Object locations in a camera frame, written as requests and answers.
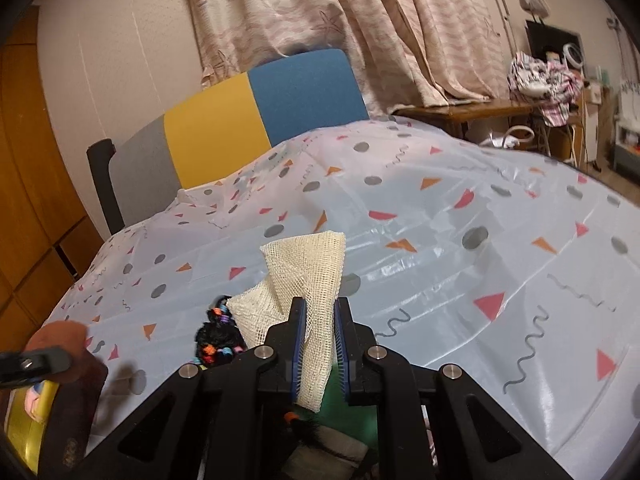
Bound white shelf unit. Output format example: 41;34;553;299
612;80;640;181

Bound green silicone bottle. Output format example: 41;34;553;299
320;380;381;446

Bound black beaded hair ties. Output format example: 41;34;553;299
192;296;248;368

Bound patterned beige curtain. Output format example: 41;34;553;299
180;0;511;106

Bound pile of patterned clothes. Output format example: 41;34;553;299
507;52;583;126

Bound black hair piece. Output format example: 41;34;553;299
282;412;326;448

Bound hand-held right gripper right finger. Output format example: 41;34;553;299
334;297;573;480

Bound gold rectangular tin box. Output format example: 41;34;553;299
0;350;108;478

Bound cream mesh cloth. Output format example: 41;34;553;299
227;231;347;413

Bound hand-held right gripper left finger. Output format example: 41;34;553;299
82;296;308;480

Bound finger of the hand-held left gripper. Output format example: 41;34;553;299
0;347;71;388

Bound black screen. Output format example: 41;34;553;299
525;20;581;71

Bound wooden side table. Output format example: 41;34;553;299
392;97;551;161

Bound patterned plastic tablecloth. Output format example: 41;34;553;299
42;115;640;461

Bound wooden wardrobe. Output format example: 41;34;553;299
0;5;106;351

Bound white cord loop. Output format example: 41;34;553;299
480;127;533;150

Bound grey yellow blue chair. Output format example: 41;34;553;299
110;49;371;231

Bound brown round puff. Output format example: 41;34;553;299
25;321;88;386

